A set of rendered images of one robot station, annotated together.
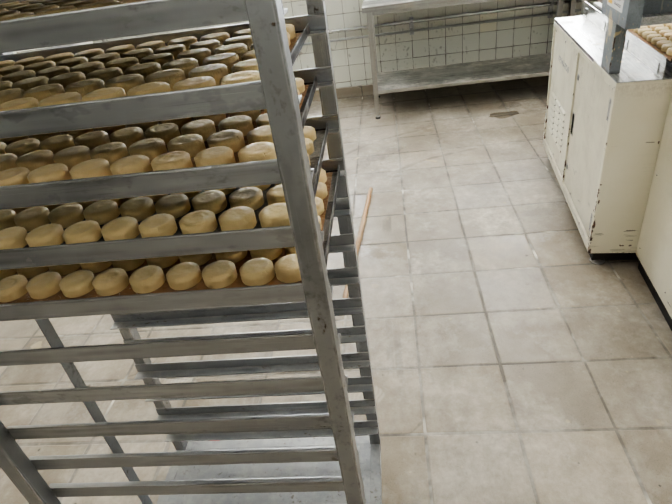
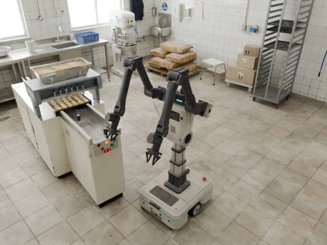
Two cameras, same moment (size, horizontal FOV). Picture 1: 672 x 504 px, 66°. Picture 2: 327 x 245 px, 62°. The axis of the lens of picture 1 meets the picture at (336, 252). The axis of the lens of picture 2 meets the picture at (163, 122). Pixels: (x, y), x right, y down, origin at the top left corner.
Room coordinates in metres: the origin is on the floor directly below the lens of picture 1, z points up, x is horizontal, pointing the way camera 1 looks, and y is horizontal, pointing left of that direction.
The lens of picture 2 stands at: (-0.64, 0.08, 2.21)
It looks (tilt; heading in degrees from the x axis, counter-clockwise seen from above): 30 degrees down; 307
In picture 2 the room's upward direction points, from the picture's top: straight up
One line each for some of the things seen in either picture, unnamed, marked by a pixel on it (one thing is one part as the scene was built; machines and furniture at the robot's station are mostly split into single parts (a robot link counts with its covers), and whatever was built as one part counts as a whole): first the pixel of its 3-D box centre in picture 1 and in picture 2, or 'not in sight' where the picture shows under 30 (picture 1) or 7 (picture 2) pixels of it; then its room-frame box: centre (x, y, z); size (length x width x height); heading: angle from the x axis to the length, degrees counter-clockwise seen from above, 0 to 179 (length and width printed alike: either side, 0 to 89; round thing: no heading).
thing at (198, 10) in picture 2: not in sight; (199, 10); (2.70, -5.69, 1.37); 0.27 x 0.02 x 0.40; 171
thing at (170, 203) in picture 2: not in sight; (176, 186); (0.53, -1.69, 0.24); 0.68 x 0.53 x 0.41; 85
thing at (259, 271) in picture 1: (257, 271); not in sight; (0.63, 0.12, 1.05); 0.05 x 0.05 x 0.02
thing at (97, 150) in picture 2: not in sight; (106, 145); (1.05, -1.28, 0.77); 0.24 x 0.04 x 0.14; 75
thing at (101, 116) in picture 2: not in sight; (76, 96); (1.97, -1.66, 0.87); 2.01 x 0.03 x 0.07; 165
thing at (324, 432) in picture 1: (268, 431); not in sight; (1.01, 0.28, 0.24); 0.64 x 0.03 x 0.03; 82
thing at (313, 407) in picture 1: (262, 410); not in sight; (1.01, 0.28, 0.33); 0.64 x 0.03 x 0.03; 82
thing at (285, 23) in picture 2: not in sight; (286, 23); (0.57, -4.93, 1.41); 0.60 x 0.40 x 0.01; 84
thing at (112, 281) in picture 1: (111, 281); not in sight; (0.66, 0.35, 1.05); 0.05 x 0.05 x 0.02
